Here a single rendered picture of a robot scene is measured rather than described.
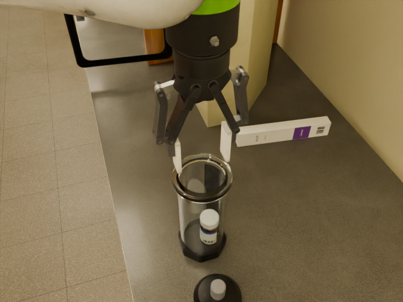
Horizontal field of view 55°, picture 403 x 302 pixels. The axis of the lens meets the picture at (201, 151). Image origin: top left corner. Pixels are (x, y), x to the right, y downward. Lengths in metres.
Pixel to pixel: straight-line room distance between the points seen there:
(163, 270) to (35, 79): 2.51
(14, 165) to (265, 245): 1.90
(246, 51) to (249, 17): 0.09
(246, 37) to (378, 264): 0.59
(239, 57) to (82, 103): 1.95
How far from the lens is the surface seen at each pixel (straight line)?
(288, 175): 1.01
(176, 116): 0.57
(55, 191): 2.30
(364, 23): 1.15
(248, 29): 0.98
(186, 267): 0.84
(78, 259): 2.01
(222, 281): 0.75
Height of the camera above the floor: 1.68
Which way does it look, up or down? 45 degrees down
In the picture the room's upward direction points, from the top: straight up
